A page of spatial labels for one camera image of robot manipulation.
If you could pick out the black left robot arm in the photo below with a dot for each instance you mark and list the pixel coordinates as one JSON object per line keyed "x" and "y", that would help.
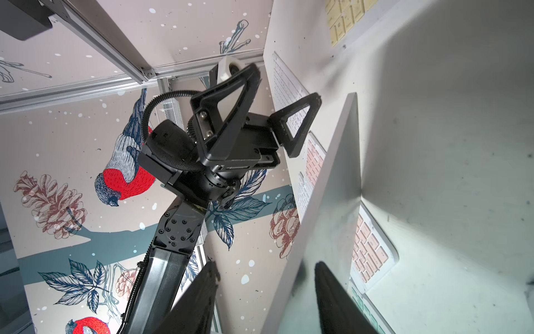
{"x": 170, "y": 156}

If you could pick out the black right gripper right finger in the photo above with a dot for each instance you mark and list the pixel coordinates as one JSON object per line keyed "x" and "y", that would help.
{"x": 337, "y": 311}

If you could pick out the white keyboard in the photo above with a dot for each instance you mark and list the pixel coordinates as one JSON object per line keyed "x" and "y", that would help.
{"x": 286, "y": 90}

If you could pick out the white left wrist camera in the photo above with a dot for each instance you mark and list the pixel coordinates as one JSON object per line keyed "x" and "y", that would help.
{"x": 227, "y": 67}

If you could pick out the white wire mesh basket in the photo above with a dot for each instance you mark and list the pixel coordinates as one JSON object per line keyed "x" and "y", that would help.
{"x": 172, "y": 112}

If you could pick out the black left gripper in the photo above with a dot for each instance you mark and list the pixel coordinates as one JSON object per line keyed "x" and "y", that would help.
{"x": 228, "y": 141}

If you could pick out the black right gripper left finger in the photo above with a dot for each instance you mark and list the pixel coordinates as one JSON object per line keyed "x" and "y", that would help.
{"x": 195, "y": 310}

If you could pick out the green keyboard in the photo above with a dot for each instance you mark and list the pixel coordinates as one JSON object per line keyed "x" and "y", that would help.
{"x": 368, "y": 309}

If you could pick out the pink keyboard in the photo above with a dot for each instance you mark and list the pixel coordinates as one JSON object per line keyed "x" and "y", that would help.
{"x": 314, "y": 156}
{"x": 374, "y": 256}
{"x": 326, "y": 235}

